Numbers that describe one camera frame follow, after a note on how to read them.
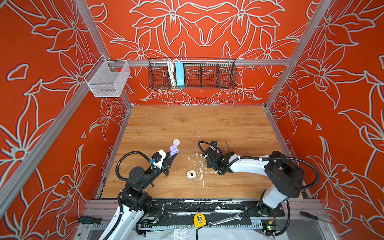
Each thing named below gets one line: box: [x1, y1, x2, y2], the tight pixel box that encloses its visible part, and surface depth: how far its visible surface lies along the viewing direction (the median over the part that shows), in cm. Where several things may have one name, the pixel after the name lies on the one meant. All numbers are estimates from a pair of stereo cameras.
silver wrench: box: [207, 213, 243, 227], surface depth 71 cm
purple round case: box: [169, 145, 179, 156], surface depth 69 cm
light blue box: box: [175, 62, 185, 86], surface depth 91 cm
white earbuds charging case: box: [172, 138, 181, 146], surface depth 99 cm
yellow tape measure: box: [193, 213, 207, 229], surface depth 70 cm
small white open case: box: [187, 170, 197, 179], surface depth 85 cm
